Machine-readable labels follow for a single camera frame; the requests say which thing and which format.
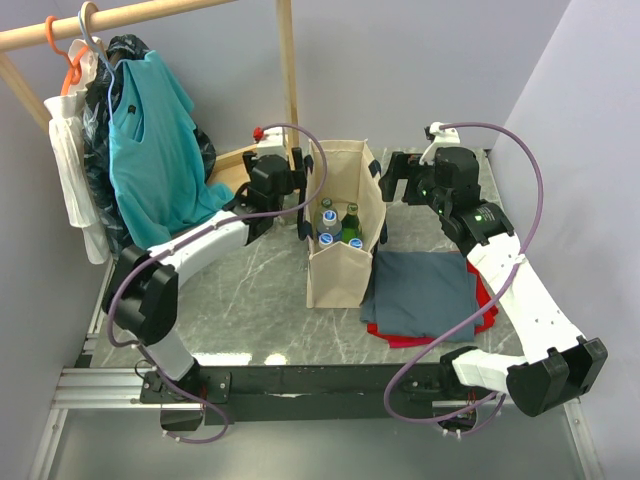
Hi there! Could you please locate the green Perrier glass bottle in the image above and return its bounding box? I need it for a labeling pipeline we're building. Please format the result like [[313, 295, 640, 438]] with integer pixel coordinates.
[[341, 203, 362, 243]]

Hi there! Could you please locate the grey folded cloth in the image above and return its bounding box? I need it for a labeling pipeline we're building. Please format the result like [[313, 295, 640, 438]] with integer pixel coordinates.
[[359, 250, 484, 342]]

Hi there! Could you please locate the orange clothes hanger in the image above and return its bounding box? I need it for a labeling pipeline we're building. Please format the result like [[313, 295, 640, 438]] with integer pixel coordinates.
[[44, 15, 83, 96]]

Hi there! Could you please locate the Pocari Sweat bottle upper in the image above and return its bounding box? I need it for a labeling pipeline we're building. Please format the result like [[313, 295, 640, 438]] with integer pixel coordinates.
[[316, 209, 342, 241]]

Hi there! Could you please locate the turquoise hanging shirt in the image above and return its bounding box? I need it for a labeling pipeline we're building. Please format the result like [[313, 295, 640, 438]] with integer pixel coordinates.
[[109, 50, 233, 249]]

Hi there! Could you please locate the light blue clothes hanger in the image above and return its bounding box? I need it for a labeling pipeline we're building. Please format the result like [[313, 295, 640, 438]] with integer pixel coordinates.
[[77, 1, 117, 118]]

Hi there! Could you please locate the cream canvas tote bag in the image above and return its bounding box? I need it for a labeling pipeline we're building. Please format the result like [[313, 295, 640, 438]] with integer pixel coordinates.
[[299, 140, 386, 308]]

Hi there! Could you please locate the wooden clothes rack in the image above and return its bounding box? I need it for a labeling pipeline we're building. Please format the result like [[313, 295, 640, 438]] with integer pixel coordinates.
[[0, 0, 301, 261]]

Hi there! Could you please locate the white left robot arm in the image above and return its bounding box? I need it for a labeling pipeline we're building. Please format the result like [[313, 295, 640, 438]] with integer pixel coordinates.
[[102, 147, 313, 402]]

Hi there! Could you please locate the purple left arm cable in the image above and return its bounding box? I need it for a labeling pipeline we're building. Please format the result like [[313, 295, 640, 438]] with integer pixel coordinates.
[[106, 122, 329, 445]]

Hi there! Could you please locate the dark floral hanging garment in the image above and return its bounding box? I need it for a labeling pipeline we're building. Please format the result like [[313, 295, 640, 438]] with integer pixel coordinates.
[[82, 34, 217, 260]]

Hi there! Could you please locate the white hanging garment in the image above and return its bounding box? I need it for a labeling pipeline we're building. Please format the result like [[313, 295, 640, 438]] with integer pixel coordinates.
[[44, 39, 110, 265]]

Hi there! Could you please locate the aluminium frame rail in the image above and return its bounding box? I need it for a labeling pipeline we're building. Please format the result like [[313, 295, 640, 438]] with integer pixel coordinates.
[[27, 259, 606, 480]]

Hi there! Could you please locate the Pocari Sweat bottle lower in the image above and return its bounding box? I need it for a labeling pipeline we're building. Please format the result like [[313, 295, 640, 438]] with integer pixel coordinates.
[[318, 233, 334, 250]]

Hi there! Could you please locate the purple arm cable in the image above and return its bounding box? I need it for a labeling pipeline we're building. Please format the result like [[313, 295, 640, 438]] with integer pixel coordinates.
[[382, 121, 545, 437], [106, 122, 329, 445]]

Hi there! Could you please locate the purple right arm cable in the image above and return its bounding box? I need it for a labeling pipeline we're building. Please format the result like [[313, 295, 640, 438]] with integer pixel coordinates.
[[382, 121, 545, 437]]

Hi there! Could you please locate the red folded cloth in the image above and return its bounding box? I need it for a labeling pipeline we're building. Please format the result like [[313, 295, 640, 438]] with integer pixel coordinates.
[[366, 259, 500, 350]]

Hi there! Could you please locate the clear Chang soda bottle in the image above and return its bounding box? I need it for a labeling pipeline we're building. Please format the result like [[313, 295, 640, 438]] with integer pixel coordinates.
[[317, 197, 334, 216]]

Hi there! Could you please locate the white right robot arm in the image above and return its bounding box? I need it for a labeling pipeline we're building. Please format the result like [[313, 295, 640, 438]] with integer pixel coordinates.
[[379, 146, 608, 417]]

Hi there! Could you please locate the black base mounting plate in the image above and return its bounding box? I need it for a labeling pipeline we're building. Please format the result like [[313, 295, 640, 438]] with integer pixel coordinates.
[[138, 364, 499, 426]]

